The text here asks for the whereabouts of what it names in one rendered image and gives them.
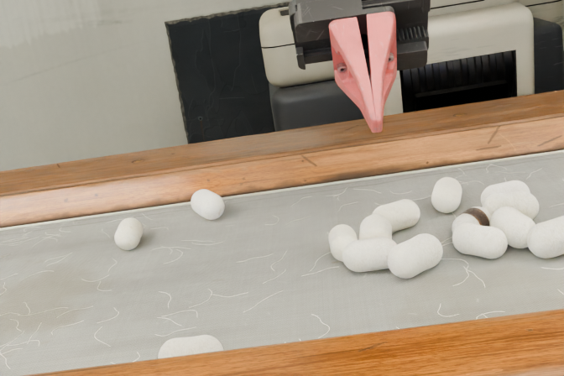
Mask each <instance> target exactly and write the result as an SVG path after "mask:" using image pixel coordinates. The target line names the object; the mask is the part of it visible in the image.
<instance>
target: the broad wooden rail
mask: <svg viewBox="0 0 564 376"><path fill-rule="evenodd" d="M559 150H564V90H560V91H549V92H544V93H538V94H532V95H526V96H520V97H509V98H503V99H497V100H491V101H485V102H475V103H468V104H462V105H456V106H450V107H439V108H433V109H427V110H422V111H416V112H405V113H399V114H393V115H387V116H384V119H383V130H382V132H380V133H372V131H371V129H370V127H369V126H368V124H367V122H366V120H365V118H364V119H358V120H352V121H346V122H340V123H329V124H323V125H317V126H311V127H305V128H295V129H289V130H283V131H278V132H272V133H262V134H254V135H248V136H242V137H236V138H225V139H219V140H213V141H207V142H201V143H195V144H184V145H178V146H172V147H167V148H161V149H150V150H144V151H138V152H132V153H126V154H115V155H108V156H103V157H97V158H91V159H80V160H74V161H68V162H62V163H56V164H45V165H40V166H34V167H28V168H22V169H16V170H4V171H0V228H4V227H15V226H21V225H27V224H34V223H40V222H51V221H57V220H64V219H70V218H76V217H87V216H94V215H100V214H106V213H112V212H124V211H130V210H136V209H142V208H148V207H155V206H166V205H172V204H178V203H185V202H191V198H192V196H193V194H194V193H195V192H196V191H198V190H203V189H205V190H209V191H211V192H214V193H215V194H217V195H219V196H220V197H227V196H238V195H245V194H251V193H257V192H263V191H275V190H281V189H287V188H293V187H299V186H306V185H317V184H323V183H329V182H336V181H342V180H353V179H359V178H366V177H372V176H378V175H389V174H396V173H402V172H408V171H414V170H426V169H432V168H438V167H444V166H450V165H462V164H468V163H474V162H480V161H486V160H493V159H504V158H510V157H516V156H523V155H529V154H540V153H546V152H553V151H559Z"/></svg>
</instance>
